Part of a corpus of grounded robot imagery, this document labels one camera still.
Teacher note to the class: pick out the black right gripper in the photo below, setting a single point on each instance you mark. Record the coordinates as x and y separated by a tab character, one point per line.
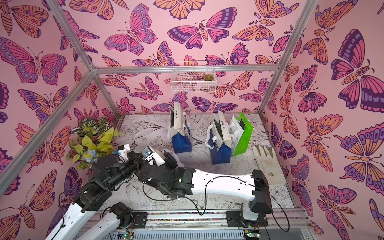
169	159

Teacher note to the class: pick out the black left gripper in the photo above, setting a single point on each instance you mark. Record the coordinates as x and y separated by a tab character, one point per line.
134	159

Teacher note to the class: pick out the blue white takeout bag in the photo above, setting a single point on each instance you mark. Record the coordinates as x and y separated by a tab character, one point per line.
219	140

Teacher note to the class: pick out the green white takeout bag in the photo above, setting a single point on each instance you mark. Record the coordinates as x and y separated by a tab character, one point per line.
241	129

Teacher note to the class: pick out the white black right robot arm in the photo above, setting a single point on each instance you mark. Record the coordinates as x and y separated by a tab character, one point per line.
252	189

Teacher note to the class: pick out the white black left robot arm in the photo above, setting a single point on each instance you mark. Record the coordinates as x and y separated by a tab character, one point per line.
86	203

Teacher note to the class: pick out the artificial potted plant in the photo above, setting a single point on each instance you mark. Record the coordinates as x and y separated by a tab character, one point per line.
95	139

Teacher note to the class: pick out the beige gardening glove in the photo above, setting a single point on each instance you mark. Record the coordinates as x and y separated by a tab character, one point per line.
268	163

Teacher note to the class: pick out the small succulent in basket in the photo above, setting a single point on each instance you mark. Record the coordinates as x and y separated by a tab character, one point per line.
208	77

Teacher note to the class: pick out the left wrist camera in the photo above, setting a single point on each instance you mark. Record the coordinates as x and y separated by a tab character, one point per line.
122	151

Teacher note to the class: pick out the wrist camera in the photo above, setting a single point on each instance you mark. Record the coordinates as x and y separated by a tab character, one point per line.
151	157
122	151

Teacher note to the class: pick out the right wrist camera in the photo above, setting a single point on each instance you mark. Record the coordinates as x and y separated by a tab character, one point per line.
151	157

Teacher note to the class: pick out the white wire basket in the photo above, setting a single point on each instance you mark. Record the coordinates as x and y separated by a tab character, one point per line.
188	77

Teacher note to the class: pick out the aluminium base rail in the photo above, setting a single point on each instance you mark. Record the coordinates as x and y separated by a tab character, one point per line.
216	225

